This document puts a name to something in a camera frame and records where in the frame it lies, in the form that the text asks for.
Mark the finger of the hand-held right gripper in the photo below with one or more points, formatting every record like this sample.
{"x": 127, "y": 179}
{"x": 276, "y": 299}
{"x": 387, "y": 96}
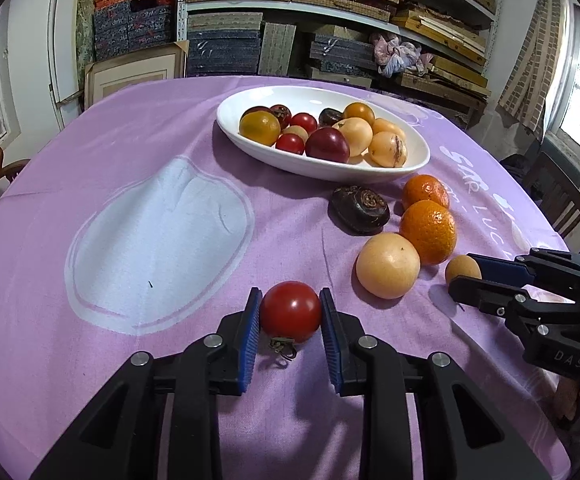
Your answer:
{"x": 479, "y": 294}
{"x": 504, "y": 271}

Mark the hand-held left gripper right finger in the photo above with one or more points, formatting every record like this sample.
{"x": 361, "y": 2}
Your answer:
{"x": 331, "y": 345}

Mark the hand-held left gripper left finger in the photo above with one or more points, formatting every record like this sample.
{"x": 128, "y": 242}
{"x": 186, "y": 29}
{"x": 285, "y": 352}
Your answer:
{"x": 249, "y": 340}

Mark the small tan longan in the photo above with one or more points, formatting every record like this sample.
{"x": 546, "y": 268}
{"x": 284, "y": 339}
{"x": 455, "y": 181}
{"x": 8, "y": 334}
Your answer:
{"x": 459, "y": 269}
{"x": 296, "y": 132}

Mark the red tomato with calyx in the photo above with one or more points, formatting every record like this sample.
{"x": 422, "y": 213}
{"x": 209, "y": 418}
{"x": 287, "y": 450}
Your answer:
{"x": 290, "y": 310}

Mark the large orange mandarin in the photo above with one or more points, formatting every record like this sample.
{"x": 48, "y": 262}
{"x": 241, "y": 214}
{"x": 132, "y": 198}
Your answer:
{"x": 428, "y": 230}

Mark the pale yellow round fruit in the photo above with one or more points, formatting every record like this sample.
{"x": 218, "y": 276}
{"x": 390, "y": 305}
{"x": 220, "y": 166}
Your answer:
{"x": 388, "y": 265}

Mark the small orange mandarin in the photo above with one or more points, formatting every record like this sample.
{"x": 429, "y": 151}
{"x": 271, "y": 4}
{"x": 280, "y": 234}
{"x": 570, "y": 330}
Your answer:
{"x": 424, "y": 191}

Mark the large dark water chestnut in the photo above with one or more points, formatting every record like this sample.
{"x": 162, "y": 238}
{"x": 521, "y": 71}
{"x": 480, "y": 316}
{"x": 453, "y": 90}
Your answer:
{"x": 359, "y": 208}

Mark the large dark red plum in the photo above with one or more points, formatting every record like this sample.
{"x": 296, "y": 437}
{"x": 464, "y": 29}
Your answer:
{"x": 327, "y": 145}

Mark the yellow brown-spotted fruit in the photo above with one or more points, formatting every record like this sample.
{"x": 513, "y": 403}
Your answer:
{"x": 354, "y": 135}

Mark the orange green-tinged tomato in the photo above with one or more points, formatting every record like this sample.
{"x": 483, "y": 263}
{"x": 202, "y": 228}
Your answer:
{"x": 260, "y": 127}

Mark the dark red cherry tomato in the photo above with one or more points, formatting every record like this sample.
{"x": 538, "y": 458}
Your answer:
{"x": 282, "y": 114}

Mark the small dark water chestnut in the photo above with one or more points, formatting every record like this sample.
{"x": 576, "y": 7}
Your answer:
{"x": 331, "y": 116}

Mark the white oval plate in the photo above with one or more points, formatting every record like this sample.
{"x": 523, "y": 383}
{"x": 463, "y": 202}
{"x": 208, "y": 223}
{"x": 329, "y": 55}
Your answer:
{"x": 320, "y": 97}

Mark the dark chair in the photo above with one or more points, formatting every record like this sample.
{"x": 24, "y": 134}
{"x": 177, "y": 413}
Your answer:
{"x": 554, "y": 195}

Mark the purple printed tablecloth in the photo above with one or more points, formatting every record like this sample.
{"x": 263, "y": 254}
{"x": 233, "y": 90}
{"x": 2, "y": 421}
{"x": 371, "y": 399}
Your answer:
{"x": 120, "y": 310}

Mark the purple striped pepino melon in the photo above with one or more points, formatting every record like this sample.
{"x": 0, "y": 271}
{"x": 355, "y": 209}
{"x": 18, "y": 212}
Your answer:
{"x": 387, "y": 149}

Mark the plain orange pepino melon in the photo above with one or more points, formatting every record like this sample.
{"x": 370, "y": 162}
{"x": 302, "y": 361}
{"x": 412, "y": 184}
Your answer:
{"x": 389, "y": 127}

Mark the brick pattern curtain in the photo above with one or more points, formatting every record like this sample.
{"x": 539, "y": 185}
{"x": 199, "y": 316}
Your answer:
{"x": 534, "y": 60}

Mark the small dark red plum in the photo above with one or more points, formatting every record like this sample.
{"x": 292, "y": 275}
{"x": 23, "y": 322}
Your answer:
{"x": 257, "y": 110}

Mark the stack of yellow wooden boxes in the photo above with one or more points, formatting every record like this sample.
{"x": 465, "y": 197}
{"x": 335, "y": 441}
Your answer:
{"x": 449, "y": 40}

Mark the stack of dark flat boxes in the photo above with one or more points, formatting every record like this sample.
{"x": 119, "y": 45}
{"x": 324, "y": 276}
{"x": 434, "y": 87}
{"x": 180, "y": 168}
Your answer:
{"x": 342, "y": 52}

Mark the stack of dark blue boxes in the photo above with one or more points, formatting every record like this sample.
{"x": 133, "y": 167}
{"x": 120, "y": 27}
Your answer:
{"x": 222, "y": 52}

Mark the framed picture in cardboard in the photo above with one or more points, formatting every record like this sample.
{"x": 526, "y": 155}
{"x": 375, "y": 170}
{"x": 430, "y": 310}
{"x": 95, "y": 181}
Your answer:
{"x": 130, "y": 72}

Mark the upright grey boxes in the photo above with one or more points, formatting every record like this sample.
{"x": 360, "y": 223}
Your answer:
{"x": 277, "y": 47}

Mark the white metal shelf unit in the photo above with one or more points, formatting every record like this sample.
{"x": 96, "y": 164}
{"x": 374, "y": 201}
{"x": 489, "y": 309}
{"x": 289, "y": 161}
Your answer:
{"x": 270, "y": 5}

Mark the stack of blue floral boxes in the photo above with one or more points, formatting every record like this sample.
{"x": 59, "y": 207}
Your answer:
{"x": 130, "y": 25}

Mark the white door panel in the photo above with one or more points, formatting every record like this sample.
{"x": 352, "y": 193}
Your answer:
{"x": 62, "y": 40}

